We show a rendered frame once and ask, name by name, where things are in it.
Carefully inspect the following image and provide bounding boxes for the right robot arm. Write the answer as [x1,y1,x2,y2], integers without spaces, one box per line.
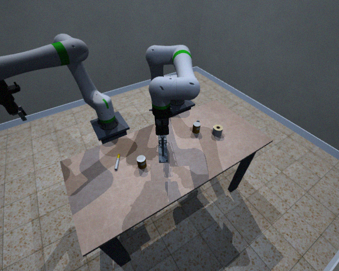
[0,34,118,130]

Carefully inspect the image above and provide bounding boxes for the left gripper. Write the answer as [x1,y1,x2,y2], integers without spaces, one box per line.
[149,105,172,145]

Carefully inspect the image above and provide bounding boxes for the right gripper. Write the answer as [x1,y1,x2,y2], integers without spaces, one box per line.
[0,80,27,121]

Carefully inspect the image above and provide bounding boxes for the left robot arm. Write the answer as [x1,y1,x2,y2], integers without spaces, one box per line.
[146,45,200,110]

